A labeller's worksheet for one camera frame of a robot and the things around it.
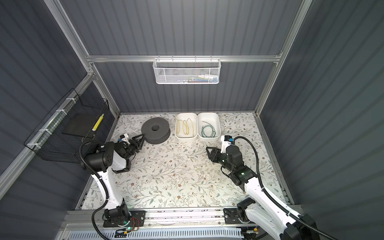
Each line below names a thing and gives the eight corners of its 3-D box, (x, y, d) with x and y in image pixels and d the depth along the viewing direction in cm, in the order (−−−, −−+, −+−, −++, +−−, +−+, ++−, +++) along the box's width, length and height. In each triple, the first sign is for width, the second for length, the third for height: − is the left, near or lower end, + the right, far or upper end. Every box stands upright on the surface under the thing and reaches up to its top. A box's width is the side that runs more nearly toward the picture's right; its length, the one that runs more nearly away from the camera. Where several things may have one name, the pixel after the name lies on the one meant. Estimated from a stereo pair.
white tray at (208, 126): (197, 141, 105) (197, 136, 101) (197, 118, 120) (197, 112, 115) (221, 141, 105) (222, 136, 101) (218, 118, 120) (218, 112, 115)
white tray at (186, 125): (174, 142, 105) (173, 137, 100) (176, 118, 120) (175, 112, 115) (197, 142, 105) (198, 137, 100) (197, 118, 120) (197, 112, 115)
